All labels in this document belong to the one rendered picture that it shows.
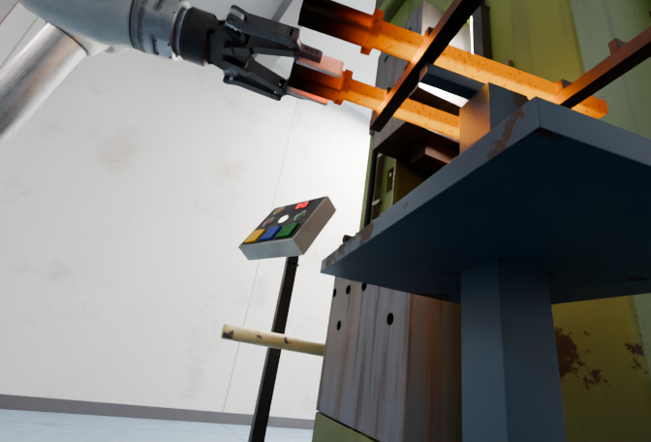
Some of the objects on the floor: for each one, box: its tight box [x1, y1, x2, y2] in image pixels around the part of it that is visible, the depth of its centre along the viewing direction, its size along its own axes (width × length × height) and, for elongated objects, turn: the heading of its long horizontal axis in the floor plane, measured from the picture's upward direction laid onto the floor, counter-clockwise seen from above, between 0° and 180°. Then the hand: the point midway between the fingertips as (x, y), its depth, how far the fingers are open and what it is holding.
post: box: [248, 256, 298, 442], centre depth 128 cm, size 4×4×108 cm
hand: (317, 78), depth 55 cm, fingers open, 6 cm apart
